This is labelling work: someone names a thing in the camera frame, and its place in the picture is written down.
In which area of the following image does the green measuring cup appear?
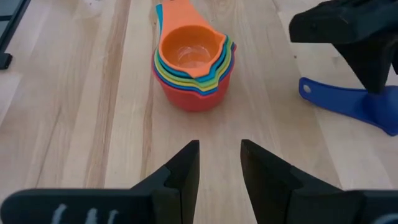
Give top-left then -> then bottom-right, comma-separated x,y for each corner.
154,37 -> 234,88

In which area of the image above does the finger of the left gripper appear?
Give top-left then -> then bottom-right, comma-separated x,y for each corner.
288,0 -> 398,94

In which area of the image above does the light blue measuring cup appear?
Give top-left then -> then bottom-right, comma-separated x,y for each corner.
154,2 -> 233,83

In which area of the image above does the navy measuring cup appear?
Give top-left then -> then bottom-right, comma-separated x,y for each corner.
298,77 -> 398,137

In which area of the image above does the orange measuring cup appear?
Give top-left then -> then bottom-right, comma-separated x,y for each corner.
158,0 -> 227,79

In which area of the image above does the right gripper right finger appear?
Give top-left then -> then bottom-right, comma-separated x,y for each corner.
240,139 -> 398,224

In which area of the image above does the red measuring cup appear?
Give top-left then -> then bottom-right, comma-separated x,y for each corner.
151,43 -> 237,112

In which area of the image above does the black metal table frame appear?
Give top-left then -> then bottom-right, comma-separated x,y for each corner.
0,0 -> 32,70

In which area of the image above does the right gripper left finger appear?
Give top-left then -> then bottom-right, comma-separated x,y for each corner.
0,139 -> 200,224

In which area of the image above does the yellow measuring cup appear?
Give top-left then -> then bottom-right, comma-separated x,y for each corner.
154,46 -> 236,93

